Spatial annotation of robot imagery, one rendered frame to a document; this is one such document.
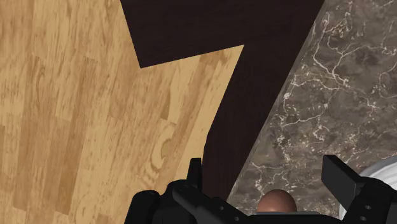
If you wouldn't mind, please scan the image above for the brown egg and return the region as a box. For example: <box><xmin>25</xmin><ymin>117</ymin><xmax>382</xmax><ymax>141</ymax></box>
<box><xmin>256</xmin><ymin>189</ymin><xmax>298</xmax><ymax>214</ymax></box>

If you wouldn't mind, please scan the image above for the white plate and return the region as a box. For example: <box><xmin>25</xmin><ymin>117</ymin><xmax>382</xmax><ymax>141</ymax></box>
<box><xmin>338</xmin><ymin>156</ymin><xmax>397</xmax><ymax>218</ymax></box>

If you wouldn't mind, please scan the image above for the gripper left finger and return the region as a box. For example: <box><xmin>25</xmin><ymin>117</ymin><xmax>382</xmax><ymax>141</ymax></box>
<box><xmin>123</xmin><ymin>157</ymin><xmax>249</xmax><ymax>224</ymax></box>

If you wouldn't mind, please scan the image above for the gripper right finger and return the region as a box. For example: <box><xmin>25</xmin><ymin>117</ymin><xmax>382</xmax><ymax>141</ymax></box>
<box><xmin>321</xmin><ymin>154</ymin><xmax>397</xmax><ymax>224</ymax></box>

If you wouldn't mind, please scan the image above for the dark wooden cabinet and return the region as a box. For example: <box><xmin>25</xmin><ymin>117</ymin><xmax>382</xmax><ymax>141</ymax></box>
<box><xmin>119</xmin><ymin>0</ymin><xmax>326</xmax><ymax>201</ymax></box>

